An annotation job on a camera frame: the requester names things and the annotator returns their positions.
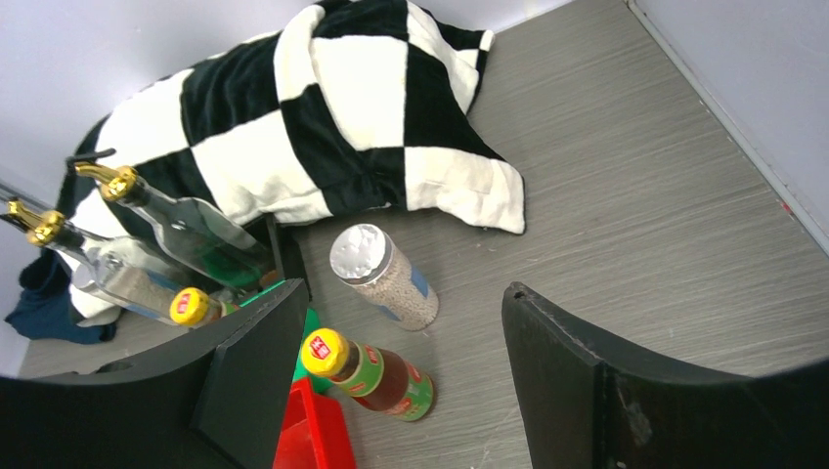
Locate dark blue cloth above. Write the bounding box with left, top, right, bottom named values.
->
left=4, top=249, right=117, bottom=345

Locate silver-lid spice jar right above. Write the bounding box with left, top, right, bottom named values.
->
left=329, top=224, right=440, bottom=331

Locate yellow-capped sauce bottle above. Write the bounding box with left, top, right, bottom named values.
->
left=300, top=328, right=436, bottom=422
left=168, top=287, right=240, bottom=327

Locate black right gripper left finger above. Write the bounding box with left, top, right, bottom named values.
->
left=1, top=279, right=309, bottom=468

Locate red plastic bin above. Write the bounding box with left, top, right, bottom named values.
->
left=272, top=377, right=357, bottom=469

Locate green plastic bin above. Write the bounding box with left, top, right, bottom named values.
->
left=242, top=277, right=334, bottom=396

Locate black white checkered blanket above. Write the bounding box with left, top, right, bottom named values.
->
left=55, top=0, right=527, bottom=321

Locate gold-top oil bottle brown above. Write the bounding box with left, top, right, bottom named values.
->
left=67, top=149, right=277, bottom=291

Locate silver-lid spice jar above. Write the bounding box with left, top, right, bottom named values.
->
left=329, top=224, right=440, bottom=331
left=71, top=259, right=187, bottom=326

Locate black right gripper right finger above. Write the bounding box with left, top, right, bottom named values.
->
left=502, top=282, right=828, bottom=468

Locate black plastic bin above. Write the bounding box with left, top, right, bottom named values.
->
left=240, top=215, right=313, bottom=307

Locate gold-top clear glass bottle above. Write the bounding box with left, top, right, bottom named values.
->
left=1, top=197, right=195, bottom=289

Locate silver-lid spice jar left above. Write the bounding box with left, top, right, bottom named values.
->
left=71, top=259, right=187, bottom=326

